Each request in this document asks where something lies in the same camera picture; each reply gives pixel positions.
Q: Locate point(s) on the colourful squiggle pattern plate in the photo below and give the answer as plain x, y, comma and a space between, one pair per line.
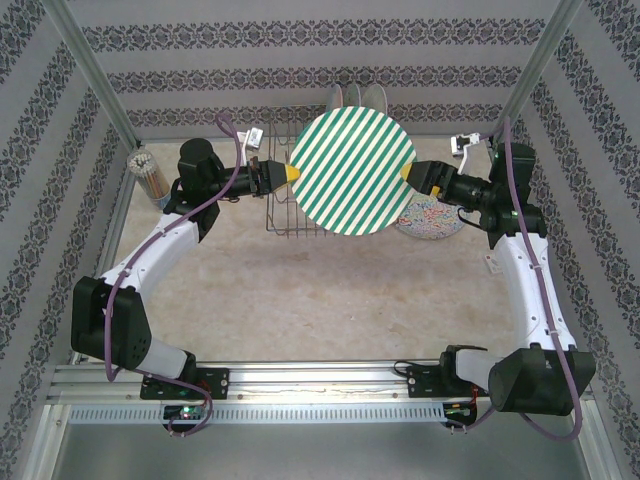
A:
430, 222
352, 95

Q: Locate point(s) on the green white striped plate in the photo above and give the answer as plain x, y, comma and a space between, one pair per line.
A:
350, 170

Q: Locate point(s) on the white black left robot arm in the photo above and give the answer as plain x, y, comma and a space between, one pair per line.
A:
150, 250

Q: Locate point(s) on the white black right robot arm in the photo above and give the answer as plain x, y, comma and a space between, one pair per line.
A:
530, 300

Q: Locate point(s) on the clear cup of pencils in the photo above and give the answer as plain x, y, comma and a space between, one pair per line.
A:
147, 180

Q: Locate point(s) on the small green-lit control board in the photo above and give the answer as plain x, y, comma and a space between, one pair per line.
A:
186, 412
457, 410

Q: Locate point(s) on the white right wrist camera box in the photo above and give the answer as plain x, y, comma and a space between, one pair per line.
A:
462, 145

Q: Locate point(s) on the aluminium table side rail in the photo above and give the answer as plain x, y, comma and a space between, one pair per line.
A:
113, 230

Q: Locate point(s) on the aluminium frame post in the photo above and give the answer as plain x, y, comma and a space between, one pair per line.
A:
534, 75
97, 75

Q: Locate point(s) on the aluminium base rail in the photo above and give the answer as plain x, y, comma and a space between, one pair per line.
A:
320, 380

